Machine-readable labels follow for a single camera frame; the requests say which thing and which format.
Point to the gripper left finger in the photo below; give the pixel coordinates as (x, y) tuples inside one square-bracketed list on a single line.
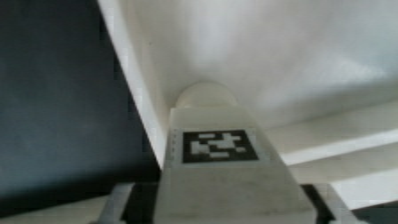
[(129, 208)]

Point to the white table leg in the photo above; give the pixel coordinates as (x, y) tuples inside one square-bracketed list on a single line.
[(227, 185)]

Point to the white square table top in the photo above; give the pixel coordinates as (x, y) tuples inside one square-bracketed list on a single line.
[(303, 54)]

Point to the white front fence bar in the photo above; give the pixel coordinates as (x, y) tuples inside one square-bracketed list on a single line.
[(360, 172)]

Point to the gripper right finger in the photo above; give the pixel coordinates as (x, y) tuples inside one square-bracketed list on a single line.
[(333, 212)]

